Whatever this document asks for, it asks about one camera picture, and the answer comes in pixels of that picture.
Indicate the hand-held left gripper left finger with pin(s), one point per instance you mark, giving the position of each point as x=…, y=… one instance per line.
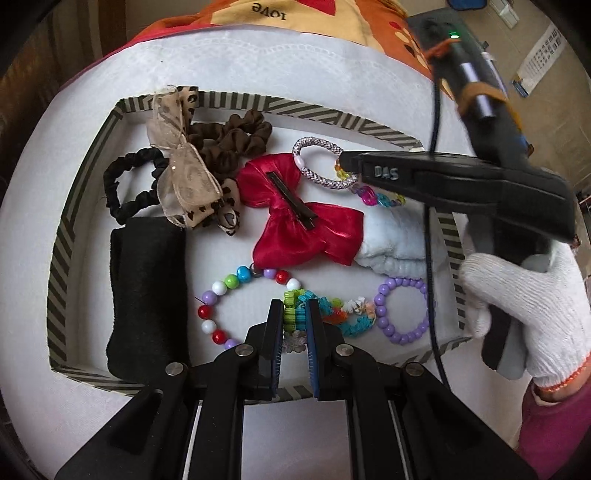
x=277, y=350

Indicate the brown scrunchie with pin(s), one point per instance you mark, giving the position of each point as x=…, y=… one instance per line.
x=231, y=143

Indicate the leopard print ribbon bow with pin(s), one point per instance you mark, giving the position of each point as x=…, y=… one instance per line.
x=184, y=184

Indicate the white table cover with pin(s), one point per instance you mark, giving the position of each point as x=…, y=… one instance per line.
x=323, y=69

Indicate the person's right hand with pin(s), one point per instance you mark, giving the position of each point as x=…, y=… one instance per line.
x=558, y=314

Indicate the person's right forearm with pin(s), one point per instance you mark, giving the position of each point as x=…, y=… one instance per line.
x=554, y=424

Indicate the wall calendar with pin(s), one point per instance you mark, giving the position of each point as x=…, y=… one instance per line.
x=542, y=60

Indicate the black fluffy cloth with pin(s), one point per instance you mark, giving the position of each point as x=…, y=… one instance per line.
x=143, y=300

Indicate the orange printed blanket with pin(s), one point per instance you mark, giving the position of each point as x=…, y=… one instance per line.
x=323, y=18

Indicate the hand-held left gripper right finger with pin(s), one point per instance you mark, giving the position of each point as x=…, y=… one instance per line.
x=312, y=355

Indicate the white wall switch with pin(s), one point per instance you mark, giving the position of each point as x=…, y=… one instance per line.
x=505, y=11

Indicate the black scrunchie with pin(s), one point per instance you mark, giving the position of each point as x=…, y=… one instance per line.
x=115, y=166

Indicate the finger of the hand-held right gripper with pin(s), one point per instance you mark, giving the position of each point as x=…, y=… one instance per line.
x=415, y=177

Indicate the red bow hair clip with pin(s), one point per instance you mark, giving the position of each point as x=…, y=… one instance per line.
x=323, y=230

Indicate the striped shallow box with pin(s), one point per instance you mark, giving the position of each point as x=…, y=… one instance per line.
x=57, y=258

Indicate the light blue fluffy cloth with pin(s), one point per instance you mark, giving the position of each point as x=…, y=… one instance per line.
x=397, y=249

